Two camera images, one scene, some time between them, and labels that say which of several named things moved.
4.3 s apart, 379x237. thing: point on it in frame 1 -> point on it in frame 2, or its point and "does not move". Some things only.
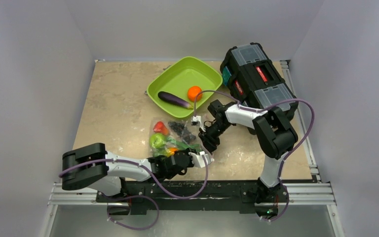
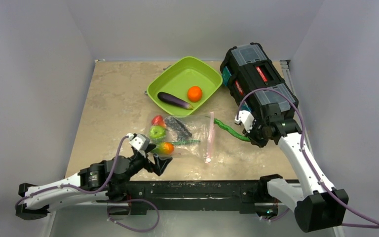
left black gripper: x=188 y=149 -> x=160 y=163
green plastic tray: x=178 y=77 does not move
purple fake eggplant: x=173 y=99 does not move
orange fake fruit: x=193 y=92 does not move
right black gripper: x=208 y=136 -> x=253 y=136
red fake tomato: x=160 y=127 -> x=158 y=120
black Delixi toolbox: x=250 y=76 does not move
